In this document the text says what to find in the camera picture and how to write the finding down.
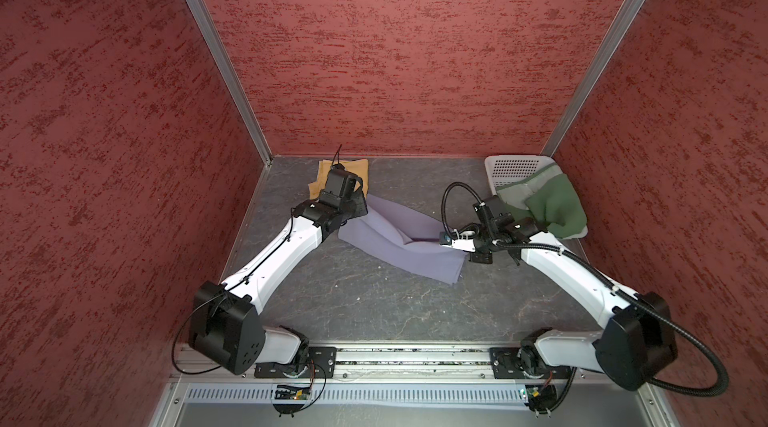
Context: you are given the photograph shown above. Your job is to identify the yellow skirt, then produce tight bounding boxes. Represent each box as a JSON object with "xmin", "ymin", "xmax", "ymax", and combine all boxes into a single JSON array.
[{"xmin": 308, "ymin": 159, "xmax": 369, "ymax": 199}]

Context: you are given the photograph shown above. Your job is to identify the white plastic basket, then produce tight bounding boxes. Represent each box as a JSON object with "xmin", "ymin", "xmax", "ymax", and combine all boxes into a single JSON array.
[{"xmin": 483, "ymin": 153, "xmax": 590, "ymax": 241}]

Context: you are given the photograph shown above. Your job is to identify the lavender skirt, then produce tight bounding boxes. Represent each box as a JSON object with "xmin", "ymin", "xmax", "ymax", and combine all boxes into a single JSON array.
[{"xmin": 338, "ymin": 194, "xmax": 466, "ymax": 285}]

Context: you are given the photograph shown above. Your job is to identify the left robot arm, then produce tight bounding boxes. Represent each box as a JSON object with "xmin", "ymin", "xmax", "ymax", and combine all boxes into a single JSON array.
[{"xmin": 188, "ymin": 163, "xmax": 367, "ymax": 377}]

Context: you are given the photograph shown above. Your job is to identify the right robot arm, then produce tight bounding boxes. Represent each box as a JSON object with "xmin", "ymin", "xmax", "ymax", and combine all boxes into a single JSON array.
[{"xmin": 471, "ymin": 196, "xmax": 678, "ymax": 391}]

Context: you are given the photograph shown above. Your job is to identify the green skirt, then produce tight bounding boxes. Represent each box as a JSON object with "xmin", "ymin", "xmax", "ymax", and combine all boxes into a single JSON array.
[{"xmin": 496, "ymin": 163, "xmax": 588, "ymax": 239}]

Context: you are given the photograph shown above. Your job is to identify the right small circuit board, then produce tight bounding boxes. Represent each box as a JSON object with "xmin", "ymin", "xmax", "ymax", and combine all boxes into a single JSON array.
[{"xmin": 525, "ymin": 385, "xmax": 558, "ymax": 409}]

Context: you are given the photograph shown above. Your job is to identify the small circuit board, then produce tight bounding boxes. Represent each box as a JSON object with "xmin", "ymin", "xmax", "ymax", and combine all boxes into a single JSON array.
[
  {"xmin": 525, "ymin": 385, "xmax": 558, "ymax": 409},
  {"xmin": 274, "ymin": 384, "xmax": 313, "ymax": 402}
]

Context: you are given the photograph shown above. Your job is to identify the left small circuit board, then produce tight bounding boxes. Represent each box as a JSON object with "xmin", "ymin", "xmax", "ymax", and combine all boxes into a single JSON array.
[{"xmin": 274, "ymin": 384, "xmax": 313, "ymax": 402}]

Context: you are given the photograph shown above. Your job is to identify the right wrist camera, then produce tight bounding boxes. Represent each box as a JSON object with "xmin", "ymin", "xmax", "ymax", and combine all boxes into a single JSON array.
[{"xmin": 439, "ymin": 230, "xmax": 476, "ymax": 253}]

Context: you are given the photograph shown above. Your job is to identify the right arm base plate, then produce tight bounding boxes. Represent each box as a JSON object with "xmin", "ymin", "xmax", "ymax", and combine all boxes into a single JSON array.
[{"xmin": 489, "ymin": 346, "xmax": 571, "ymax": 381}]

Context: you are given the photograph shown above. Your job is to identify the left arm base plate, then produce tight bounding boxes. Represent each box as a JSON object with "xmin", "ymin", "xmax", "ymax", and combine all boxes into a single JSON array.
[{"xmin": 253, "ymin": 346, "xmax": 337, "ymax": 380}]

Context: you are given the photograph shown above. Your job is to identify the aluminium front rail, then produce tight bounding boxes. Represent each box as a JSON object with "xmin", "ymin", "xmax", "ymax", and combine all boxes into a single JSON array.
[{"xmin": 167, "ymin": 342, "xmax": 661, "ymax": 386}]

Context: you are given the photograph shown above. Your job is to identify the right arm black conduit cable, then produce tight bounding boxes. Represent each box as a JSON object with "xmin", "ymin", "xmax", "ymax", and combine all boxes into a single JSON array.
[{"xmin": 440, "ymin": 180, "xmax": 731, "ymax": 414}]

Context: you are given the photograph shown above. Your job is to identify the right corner aluminium post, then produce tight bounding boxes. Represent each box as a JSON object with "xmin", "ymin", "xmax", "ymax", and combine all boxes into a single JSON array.
[{"xmin": 541, "ymin": 0, "xmax": 646, "ymax": 157}]

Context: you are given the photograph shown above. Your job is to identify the corner aluminium post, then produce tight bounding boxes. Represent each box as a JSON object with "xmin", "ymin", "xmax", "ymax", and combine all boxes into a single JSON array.
[
  {"xmin": 541, "ymin": 0, "xmax": 646, "ymax": 157},
  {"xmin": 185, "ymin": 0, "xmax": 274, "ymax": 167}
]

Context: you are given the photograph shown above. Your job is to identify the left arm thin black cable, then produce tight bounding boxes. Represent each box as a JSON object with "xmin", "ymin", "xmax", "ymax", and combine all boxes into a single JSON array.
[{"xmin": 170, "ymin": 144, "xmax": 344, "ymax": 377}]

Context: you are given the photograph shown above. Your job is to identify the left corner aluminium post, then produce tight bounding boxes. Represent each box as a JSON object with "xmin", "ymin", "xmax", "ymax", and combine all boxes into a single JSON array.
[{"xmin": 185, "ymin": 0, "xmax": 274, "ymax": 167}]

